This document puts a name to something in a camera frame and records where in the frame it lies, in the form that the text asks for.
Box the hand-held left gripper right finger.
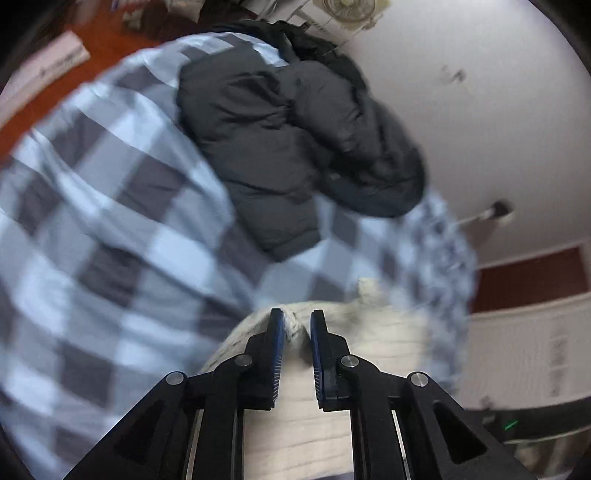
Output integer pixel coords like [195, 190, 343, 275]
[309, 309, 539, 480]

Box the blue grey checked blanket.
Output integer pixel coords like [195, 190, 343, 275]
[0, 32, 479, 480]

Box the white louvered wardrobe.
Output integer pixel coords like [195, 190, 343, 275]
[462, 291, 591, 412]

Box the black puffer jacket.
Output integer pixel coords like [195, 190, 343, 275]
[178, 19, 426, 263]

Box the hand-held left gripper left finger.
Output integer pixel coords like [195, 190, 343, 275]
[62, 308, 286, 480]

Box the pink flat box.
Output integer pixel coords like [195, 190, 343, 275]
[0, 30, 92, 101]

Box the beige wall fan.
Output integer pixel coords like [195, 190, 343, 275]
[313, 0, 393, 34]

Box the red door beside wardrobe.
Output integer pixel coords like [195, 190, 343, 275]
[473, 247, 590, 315]

